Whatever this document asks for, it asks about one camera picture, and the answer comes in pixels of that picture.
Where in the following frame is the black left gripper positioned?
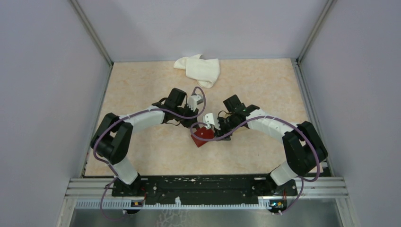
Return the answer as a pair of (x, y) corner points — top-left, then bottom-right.
(174, 103), (199, 129)

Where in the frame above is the red leather card holder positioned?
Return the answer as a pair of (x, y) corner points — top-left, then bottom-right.
(191, 127), (214, 148)

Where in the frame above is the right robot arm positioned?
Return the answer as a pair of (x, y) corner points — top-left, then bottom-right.
(204, 95), (328, 195)

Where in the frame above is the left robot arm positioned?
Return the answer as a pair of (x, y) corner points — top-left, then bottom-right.
(90, 87), (206, 196)

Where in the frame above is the white folded cloth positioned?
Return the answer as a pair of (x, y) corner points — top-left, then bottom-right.
(173, 54), (221, 88)

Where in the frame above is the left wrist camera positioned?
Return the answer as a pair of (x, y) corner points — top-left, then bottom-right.
(187, 94), (204, 111)

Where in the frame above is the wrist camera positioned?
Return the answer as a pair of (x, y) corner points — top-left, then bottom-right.
(187, 94), (204, 111)
(202, 113), (220, 130)

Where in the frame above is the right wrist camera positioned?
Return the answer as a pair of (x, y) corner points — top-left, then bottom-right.
(202, 113), (220, 130)

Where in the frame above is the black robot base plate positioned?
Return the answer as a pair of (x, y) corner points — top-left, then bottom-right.
(112, 174), (298, 205)

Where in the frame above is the aluminium frame rail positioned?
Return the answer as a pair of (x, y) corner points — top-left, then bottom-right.
(65, 175), (349, 212)

